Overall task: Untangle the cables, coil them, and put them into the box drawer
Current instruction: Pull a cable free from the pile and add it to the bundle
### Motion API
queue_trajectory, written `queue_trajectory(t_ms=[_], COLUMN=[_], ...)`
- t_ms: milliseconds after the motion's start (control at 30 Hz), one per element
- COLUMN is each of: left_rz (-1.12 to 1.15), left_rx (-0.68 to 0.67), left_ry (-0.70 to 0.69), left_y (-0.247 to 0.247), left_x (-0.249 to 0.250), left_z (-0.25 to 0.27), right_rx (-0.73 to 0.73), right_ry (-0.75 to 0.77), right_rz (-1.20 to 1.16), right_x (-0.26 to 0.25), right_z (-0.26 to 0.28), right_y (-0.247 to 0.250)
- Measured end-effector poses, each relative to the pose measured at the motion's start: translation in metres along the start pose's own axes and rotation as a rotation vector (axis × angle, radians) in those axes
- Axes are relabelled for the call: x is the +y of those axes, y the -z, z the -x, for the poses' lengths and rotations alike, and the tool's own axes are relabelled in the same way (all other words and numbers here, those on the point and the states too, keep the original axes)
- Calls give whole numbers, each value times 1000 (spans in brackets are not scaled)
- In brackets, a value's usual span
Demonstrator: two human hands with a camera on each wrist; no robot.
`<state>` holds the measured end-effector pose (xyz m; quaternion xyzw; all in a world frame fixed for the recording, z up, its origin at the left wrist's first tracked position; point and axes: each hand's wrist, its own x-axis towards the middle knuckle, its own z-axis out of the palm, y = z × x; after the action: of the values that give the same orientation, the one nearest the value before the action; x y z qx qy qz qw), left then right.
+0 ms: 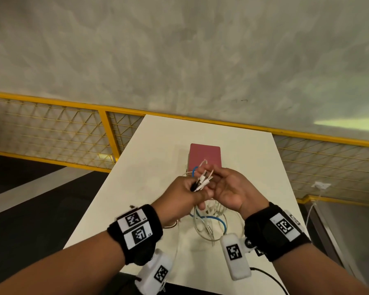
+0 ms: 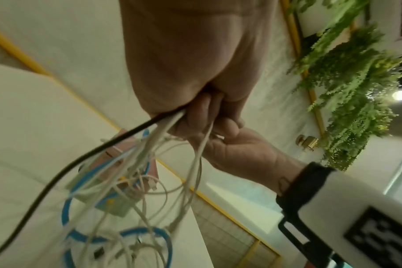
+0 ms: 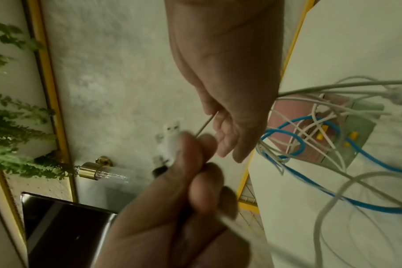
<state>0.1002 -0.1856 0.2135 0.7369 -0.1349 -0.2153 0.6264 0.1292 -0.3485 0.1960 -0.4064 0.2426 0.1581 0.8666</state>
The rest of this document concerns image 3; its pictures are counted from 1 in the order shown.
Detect person's left hand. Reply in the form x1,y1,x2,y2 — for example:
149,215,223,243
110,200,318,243
95,130,255,268

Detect person's right hand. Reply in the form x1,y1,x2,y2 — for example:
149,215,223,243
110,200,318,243
164,0,284,163

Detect pink box with green drawer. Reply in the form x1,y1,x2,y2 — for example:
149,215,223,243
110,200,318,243
268,94,386,171

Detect blue cable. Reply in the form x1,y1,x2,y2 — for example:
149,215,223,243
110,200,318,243
258,115,402,215

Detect bunch of white cables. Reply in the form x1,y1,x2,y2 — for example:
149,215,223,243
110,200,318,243
255,75,402,268

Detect black screen panel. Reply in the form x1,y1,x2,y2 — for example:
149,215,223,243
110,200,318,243
20,192,119,268

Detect white table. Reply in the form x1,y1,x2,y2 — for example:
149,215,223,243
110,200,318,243
245,0,402,268

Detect green plant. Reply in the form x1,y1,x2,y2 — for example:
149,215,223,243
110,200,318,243
0,19,79,181

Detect brass wall lamp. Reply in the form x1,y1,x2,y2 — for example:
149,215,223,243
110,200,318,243
74,156,130,185

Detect yellow wall trim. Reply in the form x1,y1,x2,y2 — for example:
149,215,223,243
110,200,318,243
0,0,78,268

